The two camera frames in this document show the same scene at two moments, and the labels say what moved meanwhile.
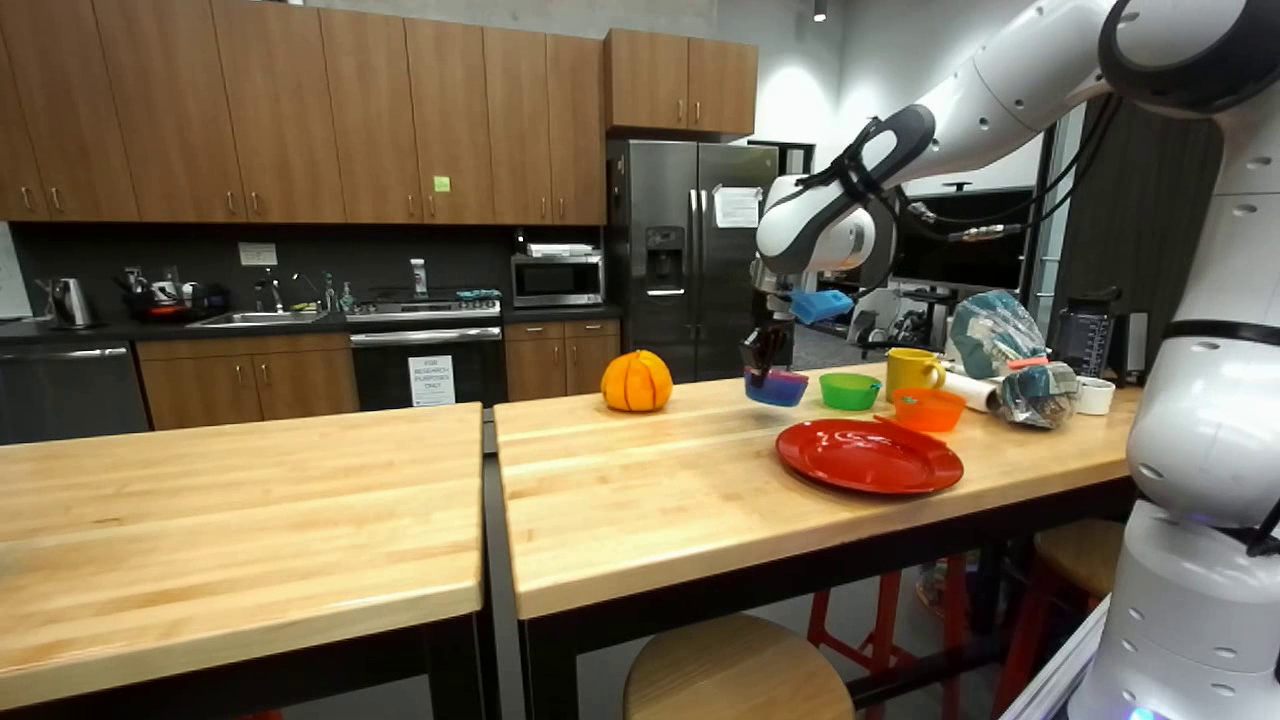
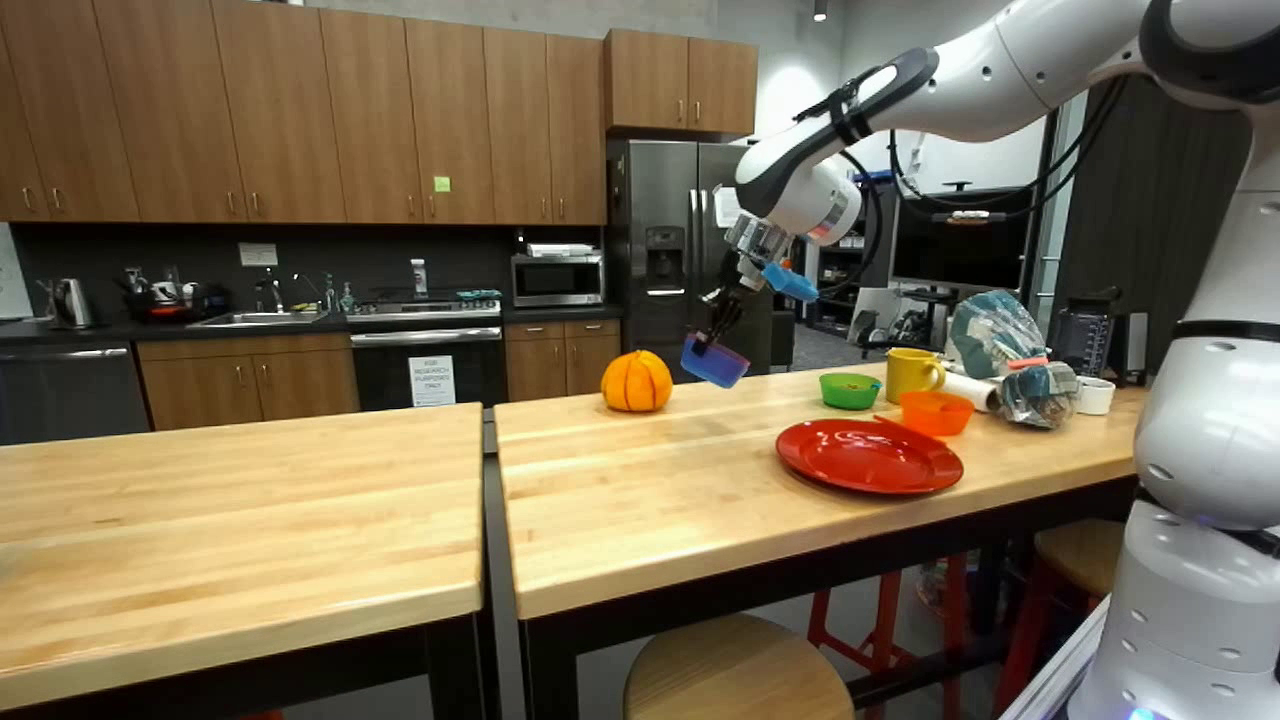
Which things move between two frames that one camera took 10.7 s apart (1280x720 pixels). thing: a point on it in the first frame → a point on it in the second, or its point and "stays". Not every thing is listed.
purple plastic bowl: [776, 384] → [714, 360]
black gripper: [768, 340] → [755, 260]
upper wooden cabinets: [232, 115] stays
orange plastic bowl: [929, 411] stays
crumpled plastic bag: [993, 339] stays
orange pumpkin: [639, 381] stays
